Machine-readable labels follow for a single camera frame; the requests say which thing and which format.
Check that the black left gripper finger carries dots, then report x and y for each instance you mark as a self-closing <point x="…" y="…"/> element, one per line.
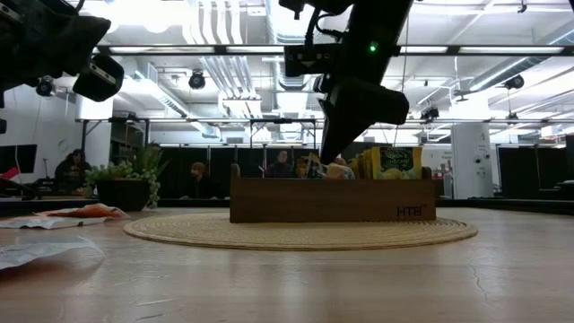
<point x="59" y="58"/>
<point x="67" y="27"/>

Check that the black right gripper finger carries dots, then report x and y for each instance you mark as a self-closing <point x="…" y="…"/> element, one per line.
<point x="328" y="130"/>
<point x="350" y="130"/>

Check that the dark wooden tea box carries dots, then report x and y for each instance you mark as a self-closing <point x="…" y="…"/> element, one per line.
<point x="323" y="202"/>

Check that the orange and white tea packet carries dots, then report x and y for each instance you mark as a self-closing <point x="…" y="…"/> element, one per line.
<point x="45" y="222"/>
<point x="89" y="212"/>
<point x="36" y="253"/>

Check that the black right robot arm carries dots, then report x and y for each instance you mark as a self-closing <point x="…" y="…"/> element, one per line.
<point x="376" y="27"/>

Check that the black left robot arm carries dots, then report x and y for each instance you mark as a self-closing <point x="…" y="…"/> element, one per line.
<point x="2" y="128"/>

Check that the black ceiling spot lamp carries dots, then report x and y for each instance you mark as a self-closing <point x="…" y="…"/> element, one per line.
<point x="45" y="87"/>
<point x="197" y="80"/>
<point x="514" y="82"/>
<point x="430" y="113"/>

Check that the person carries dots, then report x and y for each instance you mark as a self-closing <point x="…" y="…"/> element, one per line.
<point x="280" y="168"/>
<point x="72" y="172"/>
<point x="199" y="181"/>

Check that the black partition panel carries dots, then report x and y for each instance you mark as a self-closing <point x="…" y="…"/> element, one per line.
<point x="242" y="154"/>
<point x="509" y="170"/>

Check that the white pillar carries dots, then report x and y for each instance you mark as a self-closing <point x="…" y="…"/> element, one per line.
<point x="471" y="161"/>

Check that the potted green succulent plant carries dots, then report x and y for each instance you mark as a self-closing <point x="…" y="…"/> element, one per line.
<point x="125" y="188"/>

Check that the round woven beige placemat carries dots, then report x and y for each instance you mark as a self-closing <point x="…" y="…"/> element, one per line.
<point x="202" y="231"/>

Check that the silver ceiling air duct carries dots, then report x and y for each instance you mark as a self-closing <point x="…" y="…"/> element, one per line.
<point x="287" y="31"/>

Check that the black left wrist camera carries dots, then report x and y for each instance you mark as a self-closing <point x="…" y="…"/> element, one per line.
<point x="99" y="78"/>

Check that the dark wall monitor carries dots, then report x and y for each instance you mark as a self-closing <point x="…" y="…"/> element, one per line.
<point x="18" y="158"/>

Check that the black aluminium rig frame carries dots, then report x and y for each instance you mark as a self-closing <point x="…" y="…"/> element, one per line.
<point x="179" y="49"/>

